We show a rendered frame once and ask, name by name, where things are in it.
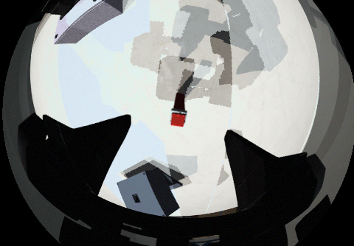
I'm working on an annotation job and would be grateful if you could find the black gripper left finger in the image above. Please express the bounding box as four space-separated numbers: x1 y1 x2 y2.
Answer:
42 114 131 196

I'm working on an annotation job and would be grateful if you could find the blue-grey sloped panel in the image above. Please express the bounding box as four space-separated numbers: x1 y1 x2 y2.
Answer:
116 167 183 217

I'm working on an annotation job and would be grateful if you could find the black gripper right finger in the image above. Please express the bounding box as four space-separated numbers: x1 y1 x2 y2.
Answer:
224 130 308 211

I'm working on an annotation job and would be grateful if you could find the dark red peg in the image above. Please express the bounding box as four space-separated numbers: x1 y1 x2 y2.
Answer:
169 93 187 127

